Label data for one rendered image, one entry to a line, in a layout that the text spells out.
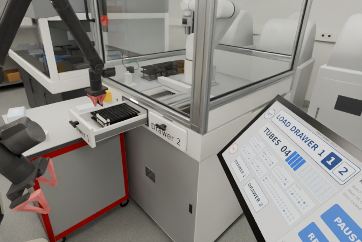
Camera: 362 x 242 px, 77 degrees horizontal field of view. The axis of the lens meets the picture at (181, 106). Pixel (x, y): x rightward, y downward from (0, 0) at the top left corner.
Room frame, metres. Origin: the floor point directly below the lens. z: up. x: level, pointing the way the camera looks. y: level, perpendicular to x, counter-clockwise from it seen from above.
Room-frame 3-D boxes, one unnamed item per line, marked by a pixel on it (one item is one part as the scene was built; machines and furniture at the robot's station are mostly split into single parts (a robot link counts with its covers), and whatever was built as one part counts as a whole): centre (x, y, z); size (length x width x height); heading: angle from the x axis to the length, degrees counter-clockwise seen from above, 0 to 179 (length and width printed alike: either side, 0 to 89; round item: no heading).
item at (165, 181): (1.56, -0.09, 0.40); 1.03 x 0.95 x 0.80; 44
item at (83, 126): (1.04, 0.52, 0.87); 0.29 x 0.02 x 0.11; 44
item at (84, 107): (1.53, 0.70, 0.77); 0.13 x 0.09 x 0.02; 131
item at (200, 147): (1.57, -0.09, 0.87); 1.02 x 0.95 x 0.14; 44
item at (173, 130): (1.04, 0.07, 0.87); 0.29 x 0.02 x 0.11; 44
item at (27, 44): (2.74, 1.23, 1.13); 1.78 x 1.14 x 0.45; 44
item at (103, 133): (1.19, 0.37, 0.86); 0.40 x 0.26 x 0.06; 134
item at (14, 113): (1.36, 1.09, 0.78); 0.15 x 0.10 x 0.04; 30
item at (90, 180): (1.35, 0.79, 0.38); 0.62 x 0.58 x 0.76; 44
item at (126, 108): (1.18, 0.38, 0.87); 0.22 x 0.18 x 0.06; 134
